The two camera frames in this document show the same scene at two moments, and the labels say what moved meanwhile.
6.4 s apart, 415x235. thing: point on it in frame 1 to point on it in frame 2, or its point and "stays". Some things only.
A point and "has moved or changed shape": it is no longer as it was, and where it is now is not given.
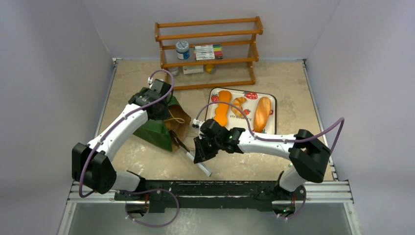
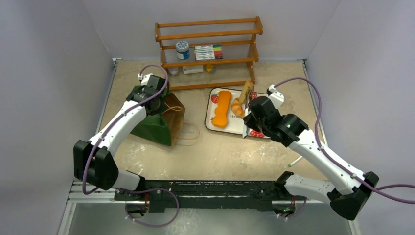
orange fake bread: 221,109 stays
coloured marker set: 213,51 stays
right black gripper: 202,148 to 252,118
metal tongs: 179,143 to 246,129
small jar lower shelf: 174,70 stays
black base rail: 159,196 stays
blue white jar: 182,50 stays
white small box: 191,69 stays
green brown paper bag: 157,132 has moved or changed shape
